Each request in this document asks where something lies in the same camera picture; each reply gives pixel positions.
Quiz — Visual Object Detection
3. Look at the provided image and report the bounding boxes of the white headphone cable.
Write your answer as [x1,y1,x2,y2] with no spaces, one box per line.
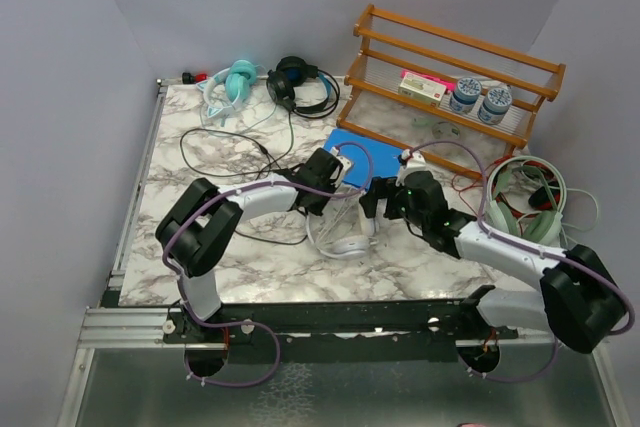
[317,191,361,248]

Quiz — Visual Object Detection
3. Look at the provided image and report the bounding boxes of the white over-ear headphones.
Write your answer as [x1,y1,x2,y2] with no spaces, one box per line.
[305,185,379,261]

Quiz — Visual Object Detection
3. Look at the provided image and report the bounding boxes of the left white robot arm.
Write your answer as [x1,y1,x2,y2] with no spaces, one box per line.
[155,148,350,342]

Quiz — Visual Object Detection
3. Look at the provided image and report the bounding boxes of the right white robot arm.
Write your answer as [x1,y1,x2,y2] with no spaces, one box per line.
[359,171,635,354]

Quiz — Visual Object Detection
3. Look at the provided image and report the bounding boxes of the black blue headphones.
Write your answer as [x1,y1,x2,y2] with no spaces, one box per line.
[266,56,341,120]

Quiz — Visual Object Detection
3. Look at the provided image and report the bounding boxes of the red black headphones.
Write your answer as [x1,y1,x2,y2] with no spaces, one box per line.
[507,160,566,211]

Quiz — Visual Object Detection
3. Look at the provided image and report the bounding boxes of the teal cat-ear headphones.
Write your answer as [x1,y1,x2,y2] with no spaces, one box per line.
[196,59,266,127]

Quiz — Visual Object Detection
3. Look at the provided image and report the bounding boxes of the green headphones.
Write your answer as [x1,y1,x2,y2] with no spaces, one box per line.
[485,155,601,258]

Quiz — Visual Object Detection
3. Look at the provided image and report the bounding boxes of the blue notebook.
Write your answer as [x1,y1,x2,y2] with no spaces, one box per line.
[323,129,402,187]

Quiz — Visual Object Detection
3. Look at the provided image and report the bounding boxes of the tape roll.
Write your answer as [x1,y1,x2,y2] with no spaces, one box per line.
[431,121,461,141]

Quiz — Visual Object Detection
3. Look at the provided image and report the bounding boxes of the wooden shelf rack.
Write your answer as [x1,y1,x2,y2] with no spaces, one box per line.
[337,5,566,162]

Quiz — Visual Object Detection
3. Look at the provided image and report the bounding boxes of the white green box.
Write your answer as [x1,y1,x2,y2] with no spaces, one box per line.
[398,71,446,108]

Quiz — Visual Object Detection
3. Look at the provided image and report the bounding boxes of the left blue-lid jar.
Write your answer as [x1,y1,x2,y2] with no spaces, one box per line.
[449,77,483,114]

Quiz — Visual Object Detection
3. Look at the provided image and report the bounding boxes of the blue-lid jar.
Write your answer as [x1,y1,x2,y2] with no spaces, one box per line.
[477,87,513,125]
[449,77,483,114]

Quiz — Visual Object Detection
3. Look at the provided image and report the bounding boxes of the right blue-lid jar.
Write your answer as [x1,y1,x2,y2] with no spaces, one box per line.
[477,87,513,125]

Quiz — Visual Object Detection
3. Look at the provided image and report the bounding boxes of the red black connector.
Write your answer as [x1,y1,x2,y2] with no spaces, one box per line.
[181,72,208,85]

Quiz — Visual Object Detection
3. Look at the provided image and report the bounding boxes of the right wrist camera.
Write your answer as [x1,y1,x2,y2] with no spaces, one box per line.
[396,149,428,186]

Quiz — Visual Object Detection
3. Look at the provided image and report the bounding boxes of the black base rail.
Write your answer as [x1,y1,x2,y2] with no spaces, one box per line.
[99,286,521,364]

